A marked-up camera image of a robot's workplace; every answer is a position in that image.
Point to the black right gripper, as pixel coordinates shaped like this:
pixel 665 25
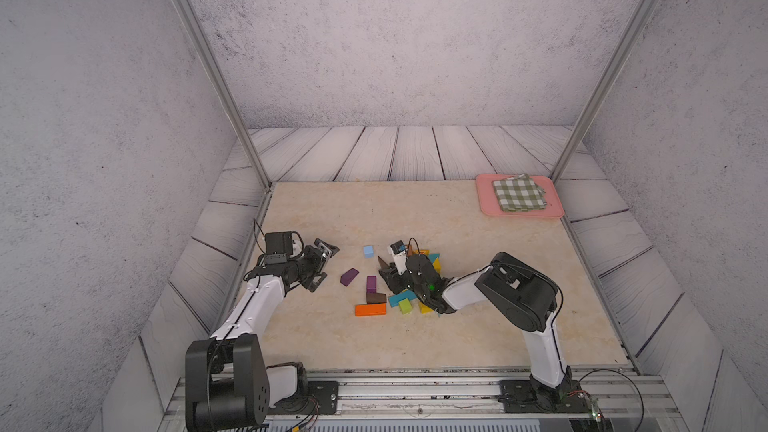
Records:
pixel 392 277

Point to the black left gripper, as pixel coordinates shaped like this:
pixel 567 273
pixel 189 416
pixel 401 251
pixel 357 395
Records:
pixel 318 261

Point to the green small cube block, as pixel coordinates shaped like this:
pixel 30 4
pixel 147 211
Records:
pixel 405 306

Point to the yellow small cube block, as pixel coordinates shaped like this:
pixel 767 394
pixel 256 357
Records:
pixel 425 309

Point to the teal long wooden block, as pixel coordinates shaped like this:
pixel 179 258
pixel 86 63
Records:
pixel 394 300

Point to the brown slanted wooden block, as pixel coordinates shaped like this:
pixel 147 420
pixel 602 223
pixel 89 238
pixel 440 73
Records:
pixel 384 265

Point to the orange long wooden block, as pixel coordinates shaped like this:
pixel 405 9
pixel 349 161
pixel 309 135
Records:
pixel 369 310

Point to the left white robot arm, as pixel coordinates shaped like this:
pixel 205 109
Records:
pixel 228 384

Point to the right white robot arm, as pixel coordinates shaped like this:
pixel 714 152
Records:
pixel 524 296

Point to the purple rectangular wooden block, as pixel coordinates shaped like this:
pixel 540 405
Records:
pixel 371 284

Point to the pink tray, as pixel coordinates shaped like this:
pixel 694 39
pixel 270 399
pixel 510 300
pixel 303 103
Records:
pixel 489 204

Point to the green checkered cloth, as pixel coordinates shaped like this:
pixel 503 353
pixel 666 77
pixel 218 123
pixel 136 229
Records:
pixel 519 193

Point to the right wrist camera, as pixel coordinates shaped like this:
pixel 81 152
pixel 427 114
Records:
pixel 399 253

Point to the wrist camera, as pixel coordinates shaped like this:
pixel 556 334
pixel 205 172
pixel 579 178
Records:
pixel 399 253
pixel 282 247

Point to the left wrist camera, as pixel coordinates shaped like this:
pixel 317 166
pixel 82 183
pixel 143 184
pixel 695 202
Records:
pixel 282 247

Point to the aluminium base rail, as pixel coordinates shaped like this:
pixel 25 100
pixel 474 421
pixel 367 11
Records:
pixel 598 399

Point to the left aluminium frame post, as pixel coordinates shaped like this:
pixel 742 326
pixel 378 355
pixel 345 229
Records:
pixel 196 34

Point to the aluminium frame post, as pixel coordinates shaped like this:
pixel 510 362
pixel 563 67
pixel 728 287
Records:
pixel 631 33
pixel 196 34

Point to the right aluminium frame post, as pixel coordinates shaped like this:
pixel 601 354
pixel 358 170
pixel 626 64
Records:
pixel 631 33

